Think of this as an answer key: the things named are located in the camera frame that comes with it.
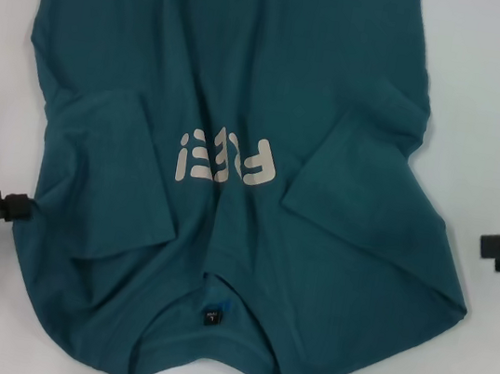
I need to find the teal blue printed t-shirt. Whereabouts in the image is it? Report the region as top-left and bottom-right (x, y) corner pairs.
(0, 0), (500, 374)

